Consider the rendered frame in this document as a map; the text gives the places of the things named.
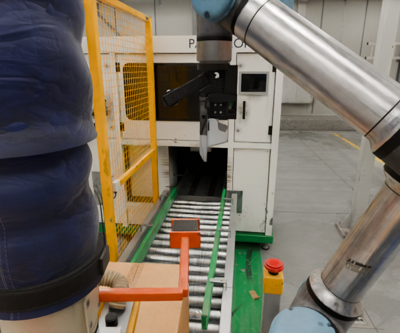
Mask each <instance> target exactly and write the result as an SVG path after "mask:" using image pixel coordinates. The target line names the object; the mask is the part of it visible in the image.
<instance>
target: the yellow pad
mask: <svg viewBox="0 0 400 333"><path fill-rule="evenodd" d="M100 304H101V305H100V308H99V311H98V324H99V327H121V329H122V332H121V333H134V332H135V327H136V323H137V317H138V314H139V308H140V304H141V302H140V301H134V302H126V304H125V307H124V309H115V308H111V307H109V306H110V305H109V302H100Z"/></svg>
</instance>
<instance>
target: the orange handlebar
mask: <svg viewBox="0 0 400 333"><path fill-rule="evenodd" d="M188 295H189V237H182V238H181V249H180V272H179V284H178V287H144V288H102V289H99V295H98V296H99V302H134V301H182V300H183V298H184V297H187V296H188Z"/></svg>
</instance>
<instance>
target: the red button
mask: <svg viewBox="0 0 400 333"><path fill-rule="evenodd" d="M264 267H265V269H266V270H268V272H269V274H271V275H272V276H276V275H278V274H279V272H281V271H283V270H284V264H283V263H282V262H281V261H280V260H279V259H276V258H269V259H267V260H266V261H265V262H264Z"/></svg>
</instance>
